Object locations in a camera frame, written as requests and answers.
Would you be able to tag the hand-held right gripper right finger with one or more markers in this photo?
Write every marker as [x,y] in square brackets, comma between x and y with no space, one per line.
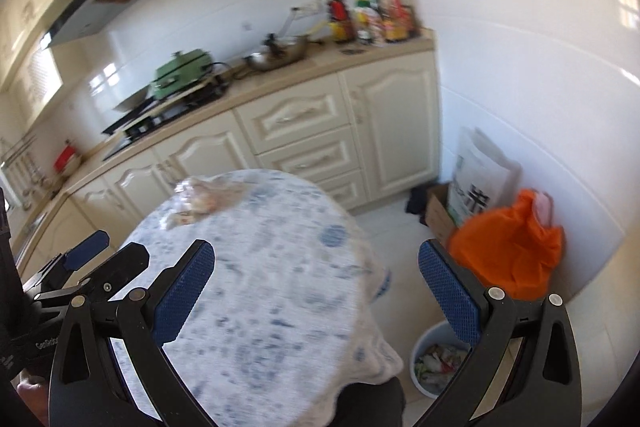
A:
[450,297]

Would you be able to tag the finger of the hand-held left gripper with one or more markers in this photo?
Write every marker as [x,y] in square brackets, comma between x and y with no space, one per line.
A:
[125,262]
[87,249]

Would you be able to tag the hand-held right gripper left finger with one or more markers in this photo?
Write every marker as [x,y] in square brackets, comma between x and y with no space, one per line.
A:
[182,297]

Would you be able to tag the light blue waste bin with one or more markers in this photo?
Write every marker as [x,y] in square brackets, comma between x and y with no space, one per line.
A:
[435,336]

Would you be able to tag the heap of wrappers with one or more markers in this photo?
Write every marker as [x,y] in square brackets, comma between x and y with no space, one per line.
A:
[440,364]

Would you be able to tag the person's left hand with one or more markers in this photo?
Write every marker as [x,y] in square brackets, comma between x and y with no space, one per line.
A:
[32,399]

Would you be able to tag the orange bag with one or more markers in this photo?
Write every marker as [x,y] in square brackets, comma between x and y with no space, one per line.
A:
[510,252]

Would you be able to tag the cardboard box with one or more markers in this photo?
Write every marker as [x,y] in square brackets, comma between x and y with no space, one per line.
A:
[439,217]

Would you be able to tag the red box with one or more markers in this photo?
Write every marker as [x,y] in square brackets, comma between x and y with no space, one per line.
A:
[65,157]

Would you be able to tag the clear bag with pink contents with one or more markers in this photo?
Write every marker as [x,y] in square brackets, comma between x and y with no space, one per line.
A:
[205,202]

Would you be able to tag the round table with speckled cloth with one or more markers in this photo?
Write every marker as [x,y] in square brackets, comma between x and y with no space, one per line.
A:
[280,287]

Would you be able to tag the dark cloth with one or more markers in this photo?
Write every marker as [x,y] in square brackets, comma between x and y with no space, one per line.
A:
[417,204]

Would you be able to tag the black glass gas hob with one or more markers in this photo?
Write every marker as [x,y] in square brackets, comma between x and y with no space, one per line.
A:
[120,149]

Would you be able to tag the white printed bag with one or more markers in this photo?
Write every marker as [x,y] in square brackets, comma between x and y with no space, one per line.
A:
[480,177]

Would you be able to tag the pink and white plastic bag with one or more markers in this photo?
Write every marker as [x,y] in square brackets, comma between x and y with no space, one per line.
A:
[542,209]

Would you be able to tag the black induction cooker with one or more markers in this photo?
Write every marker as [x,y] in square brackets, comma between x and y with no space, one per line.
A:
[122,124]

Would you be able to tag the person's leg in dark trousers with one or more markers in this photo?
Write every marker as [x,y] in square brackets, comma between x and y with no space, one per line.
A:
[370,407]

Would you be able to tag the shallow metal pan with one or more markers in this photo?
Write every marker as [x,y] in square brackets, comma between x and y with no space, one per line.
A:
[135,99]

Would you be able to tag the wooden board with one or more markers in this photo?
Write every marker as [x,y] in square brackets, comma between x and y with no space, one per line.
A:
[172,106]

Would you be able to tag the small cream lattice door cabinet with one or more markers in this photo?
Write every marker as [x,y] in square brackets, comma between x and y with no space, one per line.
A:
[40,82]

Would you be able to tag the cream base cabinets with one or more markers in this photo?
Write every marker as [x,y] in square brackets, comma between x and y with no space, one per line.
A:
[395,117]

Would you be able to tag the green electric pot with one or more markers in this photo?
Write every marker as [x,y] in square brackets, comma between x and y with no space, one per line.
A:
[182,74]

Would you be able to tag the steel wok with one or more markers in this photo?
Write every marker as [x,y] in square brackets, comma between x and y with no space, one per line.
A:
[280,54]

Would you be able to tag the cluster of condiment bottles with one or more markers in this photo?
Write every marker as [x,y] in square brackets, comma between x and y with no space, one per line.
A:
[390,22]

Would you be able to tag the metal utensil rail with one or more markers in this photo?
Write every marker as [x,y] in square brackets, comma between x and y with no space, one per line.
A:
[20,147]

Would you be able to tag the cream door frame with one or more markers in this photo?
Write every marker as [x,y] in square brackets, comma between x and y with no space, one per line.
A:
[615,267]

